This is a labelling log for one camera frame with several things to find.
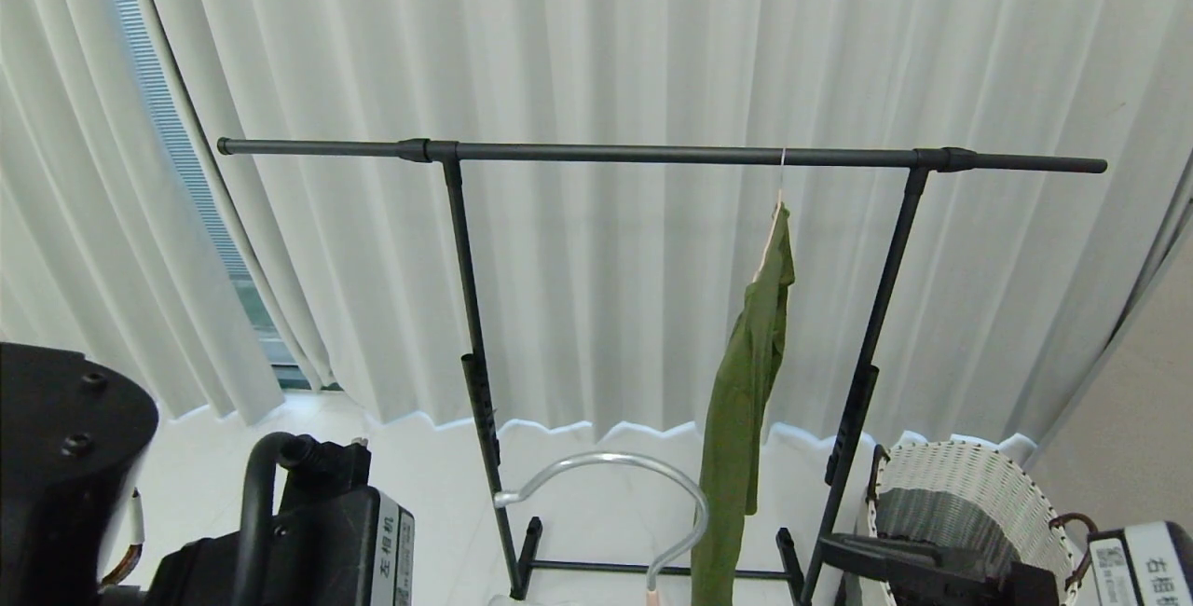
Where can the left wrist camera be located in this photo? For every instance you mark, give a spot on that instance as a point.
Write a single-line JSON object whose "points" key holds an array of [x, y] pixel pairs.
{"points": [[354, 541]]}

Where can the window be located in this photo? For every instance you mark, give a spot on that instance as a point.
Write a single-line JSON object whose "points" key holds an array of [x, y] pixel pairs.
{"points": [[166, 103]]}

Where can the white laundry basket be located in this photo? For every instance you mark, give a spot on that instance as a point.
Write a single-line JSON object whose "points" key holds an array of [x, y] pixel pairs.
{"points": [[960, 471]]}

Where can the black clothes rack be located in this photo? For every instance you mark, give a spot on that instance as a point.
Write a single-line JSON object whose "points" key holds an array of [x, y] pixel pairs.
{"points": [[652, 154]]}

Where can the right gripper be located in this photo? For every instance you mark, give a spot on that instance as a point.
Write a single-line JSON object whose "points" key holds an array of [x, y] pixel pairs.
{"points": [[1033, 587]]}

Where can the white curtain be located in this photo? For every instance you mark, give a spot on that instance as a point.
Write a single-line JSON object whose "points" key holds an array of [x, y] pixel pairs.
{"points": [[606, 47], [75, 214]]}

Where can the green printed shirt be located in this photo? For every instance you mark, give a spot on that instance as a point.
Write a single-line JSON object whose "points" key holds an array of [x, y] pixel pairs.
{"points": [[736, 420]]}

